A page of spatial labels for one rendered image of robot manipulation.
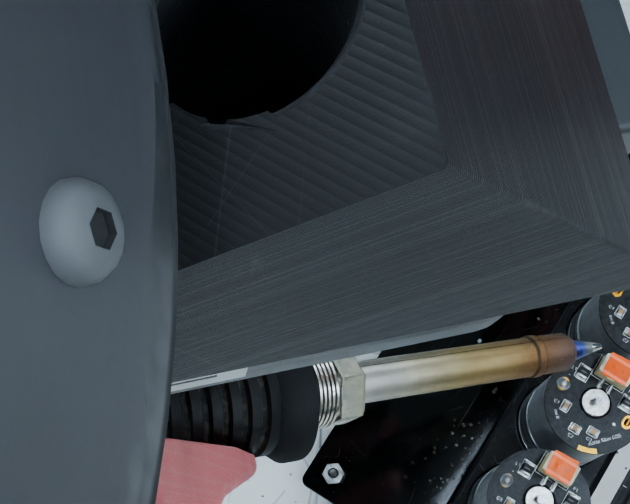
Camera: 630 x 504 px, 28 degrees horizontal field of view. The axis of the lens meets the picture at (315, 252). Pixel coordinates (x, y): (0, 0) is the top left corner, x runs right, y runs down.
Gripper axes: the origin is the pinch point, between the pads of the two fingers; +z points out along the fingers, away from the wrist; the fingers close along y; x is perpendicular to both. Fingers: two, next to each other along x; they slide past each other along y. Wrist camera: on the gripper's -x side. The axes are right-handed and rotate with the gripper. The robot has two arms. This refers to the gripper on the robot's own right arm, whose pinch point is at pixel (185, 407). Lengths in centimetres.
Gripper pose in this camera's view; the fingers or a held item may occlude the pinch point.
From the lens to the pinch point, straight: 22.1
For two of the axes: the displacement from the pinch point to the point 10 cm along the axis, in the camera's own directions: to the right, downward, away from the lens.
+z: 4.7, 1.2, 8.7
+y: -2.2, -9.4, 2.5
